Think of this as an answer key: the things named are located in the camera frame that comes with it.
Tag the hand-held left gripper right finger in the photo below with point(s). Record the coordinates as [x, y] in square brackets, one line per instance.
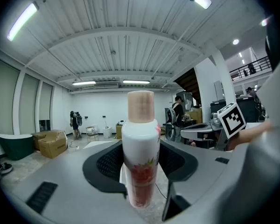
[200, 183]

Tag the dark green bathtub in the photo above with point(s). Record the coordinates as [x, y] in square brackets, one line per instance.
[14, 146]

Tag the brown closed cardboard box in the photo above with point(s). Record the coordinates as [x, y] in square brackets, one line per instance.
[119, 132]

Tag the dark wooden staircase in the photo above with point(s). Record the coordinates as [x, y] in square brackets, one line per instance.
[189, 85]

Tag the small white pink bottle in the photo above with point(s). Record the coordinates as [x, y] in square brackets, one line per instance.
[140, 143]

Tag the grey black round machine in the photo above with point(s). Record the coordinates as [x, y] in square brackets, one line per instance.
[170, 125]

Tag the black storage cabinet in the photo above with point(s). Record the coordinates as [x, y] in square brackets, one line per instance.
[247, 108]

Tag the person's right forearm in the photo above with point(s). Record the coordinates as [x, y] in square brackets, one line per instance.
[252, 132]

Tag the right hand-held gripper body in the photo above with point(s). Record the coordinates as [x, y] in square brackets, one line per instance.
[232, 120]

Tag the large open cardboard box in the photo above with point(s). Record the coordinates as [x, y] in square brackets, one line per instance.
[52, 146]

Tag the wooden frame chair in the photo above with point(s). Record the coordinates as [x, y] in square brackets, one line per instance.
[92, 133]

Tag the white waste bin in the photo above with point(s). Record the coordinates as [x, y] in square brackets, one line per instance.
[107, 132]

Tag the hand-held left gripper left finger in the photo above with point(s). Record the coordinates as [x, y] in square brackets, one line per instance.
[60, 195]

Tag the round ceiling lamp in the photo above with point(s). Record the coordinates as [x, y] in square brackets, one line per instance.
[235, 42]

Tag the small open cardboard box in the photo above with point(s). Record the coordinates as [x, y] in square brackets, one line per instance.
[38, 137]

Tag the black balcony railing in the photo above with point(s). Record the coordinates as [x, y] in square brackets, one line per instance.
[249, 67]

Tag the pair of dark shoes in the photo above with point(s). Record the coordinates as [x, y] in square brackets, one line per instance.
[5, 168]

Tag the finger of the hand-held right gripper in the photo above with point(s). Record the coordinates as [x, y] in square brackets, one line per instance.
[196, 130]

